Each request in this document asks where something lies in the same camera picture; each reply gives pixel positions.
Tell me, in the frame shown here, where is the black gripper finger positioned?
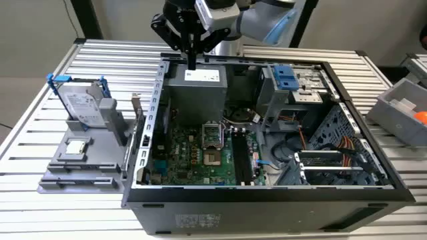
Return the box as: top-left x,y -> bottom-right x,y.
193,27 -> 233,71
150,14 -> 195,71

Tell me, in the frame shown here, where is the grey power supply unit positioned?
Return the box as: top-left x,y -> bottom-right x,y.
163,63 -> 230,126

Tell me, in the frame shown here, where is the blue plastic drive latch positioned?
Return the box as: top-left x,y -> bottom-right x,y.
271,64 -> 299,91

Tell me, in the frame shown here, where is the hard disk in blue carrier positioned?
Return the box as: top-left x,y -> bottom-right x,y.
46,72 -> 110,131

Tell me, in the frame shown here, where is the CPU socket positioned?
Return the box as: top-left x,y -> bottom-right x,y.
202,149 -> 225,167

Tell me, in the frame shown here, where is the grey plastic parts rack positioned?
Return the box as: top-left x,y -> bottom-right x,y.
36,97 -> 137,195

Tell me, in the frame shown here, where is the green Dell motherboard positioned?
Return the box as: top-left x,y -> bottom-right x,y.
151,123 -> 269,186

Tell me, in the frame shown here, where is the silver CPU chip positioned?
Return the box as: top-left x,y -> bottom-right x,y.
66,140 -> 90,154

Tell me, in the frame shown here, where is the disk bay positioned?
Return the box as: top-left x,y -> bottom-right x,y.
277,149 -> 369,186

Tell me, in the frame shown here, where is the small white box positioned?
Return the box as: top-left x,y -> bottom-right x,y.
389,97 -> 418,114

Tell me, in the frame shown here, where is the seated person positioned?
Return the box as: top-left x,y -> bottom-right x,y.
418,29 -> 427,52

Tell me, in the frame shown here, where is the grey plastic bin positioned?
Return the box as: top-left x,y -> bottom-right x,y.
366,77 -> 427,147

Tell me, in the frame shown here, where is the orange ball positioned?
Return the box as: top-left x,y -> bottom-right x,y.
413,110 -> 427,125

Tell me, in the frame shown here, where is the open black PC case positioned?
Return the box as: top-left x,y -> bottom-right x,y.
121,51 -> 417,236

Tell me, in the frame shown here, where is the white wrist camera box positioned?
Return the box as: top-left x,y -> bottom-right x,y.
194,0 -> 242,31

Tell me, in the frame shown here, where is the black metal post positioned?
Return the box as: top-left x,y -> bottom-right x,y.
289,0 -> 319,49
69,0 -> 105,41

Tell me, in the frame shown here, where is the white wire bundle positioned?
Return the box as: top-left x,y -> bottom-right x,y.
221,113 -> 266,127

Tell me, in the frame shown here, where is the metal socket cover frame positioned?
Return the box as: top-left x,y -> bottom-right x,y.
202,119 -> 225,149

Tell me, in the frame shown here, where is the mixed colour wire bundle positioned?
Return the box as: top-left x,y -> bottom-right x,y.
279,111 -> 299,124

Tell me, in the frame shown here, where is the thin wire locking lever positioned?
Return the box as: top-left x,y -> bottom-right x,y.
219,123 -> 229,150

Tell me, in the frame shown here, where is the orange wire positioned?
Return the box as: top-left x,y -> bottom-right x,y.
298,123 -> 309,151

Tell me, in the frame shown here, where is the red yellow wire bundle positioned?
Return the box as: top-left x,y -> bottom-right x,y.
333,136 -> 358,167

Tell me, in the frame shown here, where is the aluminium frame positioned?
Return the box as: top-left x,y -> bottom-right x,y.
398,53 -> 427,89

